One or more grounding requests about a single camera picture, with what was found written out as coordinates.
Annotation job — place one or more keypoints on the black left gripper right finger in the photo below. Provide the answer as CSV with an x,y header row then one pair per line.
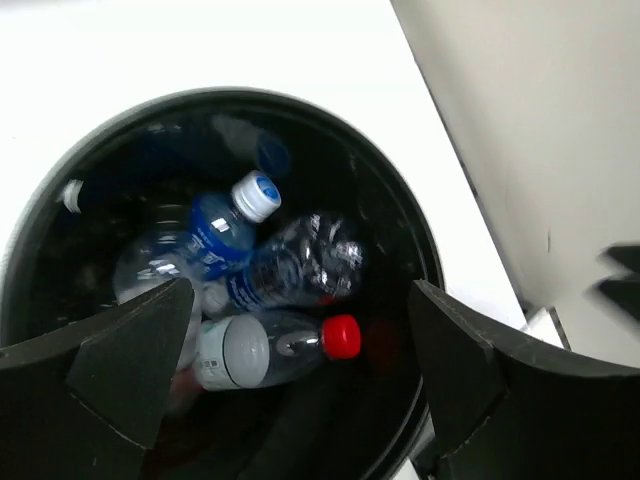
x,y
505,405

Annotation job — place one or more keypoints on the black plastic bin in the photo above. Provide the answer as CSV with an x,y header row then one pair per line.
x,y
346,419

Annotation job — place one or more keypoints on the red cap clear bottle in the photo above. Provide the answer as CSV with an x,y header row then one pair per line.
x,y
257,350

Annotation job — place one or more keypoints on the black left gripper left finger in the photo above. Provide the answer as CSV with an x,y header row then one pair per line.
x,y
86,401

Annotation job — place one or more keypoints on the dark crumpled clear bottle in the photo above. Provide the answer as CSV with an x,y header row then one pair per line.
x,y
317,260

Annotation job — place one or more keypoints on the blue label clear bottle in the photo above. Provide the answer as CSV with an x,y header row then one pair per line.
x,y
219,236

